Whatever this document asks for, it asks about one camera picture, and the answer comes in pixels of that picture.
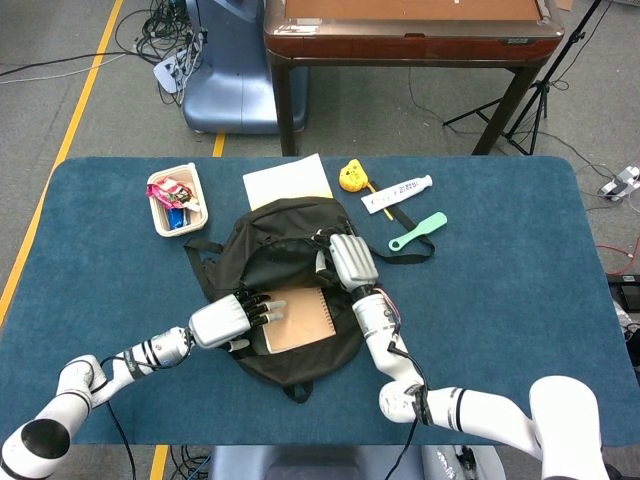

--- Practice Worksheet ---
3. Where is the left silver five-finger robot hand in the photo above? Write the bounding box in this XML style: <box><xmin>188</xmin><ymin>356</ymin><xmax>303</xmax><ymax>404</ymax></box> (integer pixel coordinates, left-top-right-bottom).
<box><xmin>187</xmin><ymin>292</ymin><xmax>288</xmax><ymax>353</ymax></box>

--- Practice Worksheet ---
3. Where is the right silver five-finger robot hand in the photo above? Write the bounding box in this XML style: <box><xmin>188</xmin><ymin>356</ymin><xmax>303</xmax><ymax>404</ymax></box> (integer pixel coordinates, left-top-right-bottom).
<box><xmin>312</xmin><ymin>232</ymin><xmax>380</xmax><ymax>293</ymax></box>

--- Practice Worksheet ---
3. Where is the black fabric backpack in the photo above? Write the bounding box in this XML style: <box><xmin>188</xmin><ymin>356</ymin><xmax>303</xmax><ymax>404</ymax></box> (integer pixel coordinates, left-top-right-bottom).
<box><xmin>183</xmin><ymin>196</ymin><xmax>435</xmax><ymax>404</ymax></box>

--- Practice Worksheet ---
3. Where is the brown kraft spiral notebook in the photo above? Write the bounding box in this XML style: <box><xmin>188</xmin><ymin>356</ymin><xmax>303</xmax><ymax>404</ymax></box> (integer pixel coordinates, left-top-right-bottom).
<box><xmin>262</xmin><ymin>285</ymin><xmax>337</xmax><ymax>354</ymax></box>

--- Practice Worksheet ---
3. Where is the white toothpaste tube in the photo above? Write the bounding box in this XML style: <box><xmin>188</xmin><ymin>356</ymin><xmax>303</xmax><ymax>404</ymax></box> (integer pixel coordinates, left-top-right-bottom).
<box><xmin>360</xmin><ymin>174</ymin><xmax>434</xmax><ymax>215</ymax></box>

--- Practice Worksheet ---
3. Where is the mint green brush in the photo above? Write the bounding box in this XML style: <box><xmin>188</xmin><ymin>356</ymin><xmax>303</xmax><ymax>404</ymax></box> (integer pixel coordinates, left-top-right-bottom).
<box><xmin>388</xmin><ymin>211</ymin><xmax>449</xmax><ymax>252</ymax></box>

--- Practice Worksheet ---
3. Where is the white paper sheet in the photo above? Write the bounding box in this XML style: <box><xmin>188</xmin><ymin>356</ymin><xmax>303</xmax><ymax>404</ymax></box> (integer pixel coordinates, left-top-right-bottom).
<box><xmin>242</xmin><ymin>153</ymin><xmax>335</xmax><ymax>212</ymax></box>

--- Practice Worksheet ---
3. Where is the pink snack packet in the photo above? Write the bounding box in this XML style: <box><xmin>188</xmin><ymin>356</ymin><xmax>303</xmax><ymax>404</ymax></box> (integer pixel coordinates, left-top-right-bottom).
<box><xmin>145</xmin><ymin>178</ymin><xmax>201</xmax><ymax>210</ymax></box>

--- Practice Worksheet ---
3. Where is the cream plastic bin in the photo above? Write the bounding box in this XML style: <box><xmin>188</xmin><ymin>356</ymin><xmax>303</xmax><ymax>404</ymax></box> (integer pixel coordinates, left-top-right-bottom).
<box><xmin>147</xmin><ymin>162</ymin><xmax>210</xmax><ymax>238</ymax></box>

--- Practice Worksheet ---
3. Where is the blue carpet table cover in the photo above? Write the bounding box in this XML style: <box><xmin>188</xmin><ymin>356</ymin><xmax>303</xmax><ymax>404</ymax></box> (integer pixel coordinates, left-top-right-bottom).
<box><xmin>0</xmin><ymin>155</ymin><xmax>629</xmax><ymax>447</ymax></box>

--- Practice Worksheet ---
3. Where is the grey robot torso base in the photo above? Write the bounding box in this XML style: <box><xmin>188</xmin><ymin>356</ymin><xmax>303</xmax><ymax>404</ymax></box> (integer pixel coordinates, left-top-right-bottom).
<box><xmin>207</xmin><ymin>444</ymin><xmax>506</xmax><ymax>480</ymax></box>

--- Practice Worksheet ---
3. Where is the brown mahjong table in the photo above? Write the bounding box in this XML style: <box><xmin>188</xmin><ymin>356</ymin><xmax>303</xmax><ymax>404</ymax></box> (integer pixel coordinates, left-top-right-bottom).
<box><xmin>263</xmin><ymin>0</ymin><xmax>566</xmax><ymax>157</ymax></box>

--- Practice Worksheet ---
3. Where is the black tripod stand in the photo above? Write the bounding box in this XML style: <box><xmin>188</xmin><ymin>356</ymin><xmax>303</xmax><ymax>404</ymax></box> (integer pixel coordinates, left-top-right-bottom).
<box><xmin>442</xmin><ymin>0</ymin><xmax>606</xmax><ymax>156</ymax></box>

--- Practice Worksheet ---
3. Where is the white power strip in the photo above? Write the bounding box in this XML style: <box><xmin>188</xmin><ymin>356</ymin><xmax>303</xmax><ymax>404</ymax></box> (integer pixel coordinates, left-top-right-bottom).
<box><xmin>152</xmin><ymin>57</ymin><xmax>194</xmax><ymax>94</ymax></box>
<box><xmin>598</xmin><ymin>167</ymin><xmax>640</xmax><ymax>201</ymax></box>

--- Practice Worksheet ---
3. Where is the black box device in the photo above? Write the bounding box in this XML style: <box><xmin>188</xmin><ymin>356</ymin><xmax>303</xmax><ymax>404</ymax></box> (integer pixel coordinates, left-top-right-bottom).
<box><xmin>605</xmin><ymin>272</ymin><xmax>640</xmax><ymax>314</ymax></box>

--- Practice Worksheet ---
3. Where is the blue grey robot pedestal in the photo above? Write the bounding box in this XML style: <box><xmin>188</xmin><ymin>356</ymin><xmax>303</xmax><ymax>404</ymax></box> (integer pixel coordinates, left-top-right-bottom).
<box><xmin>181</xmin><ymin>0</ymin><xmax>310</xmax><ymax>136</ymax></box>

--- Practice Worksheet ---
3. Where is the red cable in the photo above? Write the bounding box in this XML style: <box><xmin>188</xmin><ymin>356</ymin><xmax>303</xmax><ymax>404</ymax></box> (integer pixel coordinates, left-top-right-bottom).
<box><xmin>597</xmin><ymin>239</ymin><xmax>640</xmax><ymax>276</ymax></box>

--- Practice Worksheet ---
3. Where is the black floor cable tangle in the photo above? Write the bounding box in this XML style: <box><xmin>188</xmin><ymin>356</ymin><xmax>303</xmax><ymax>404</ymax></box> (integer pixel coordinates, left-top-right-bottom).
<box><xmin>114</xmin><ymin>0</ymin><xmax>209</xmax><ymax>106</ymax></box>

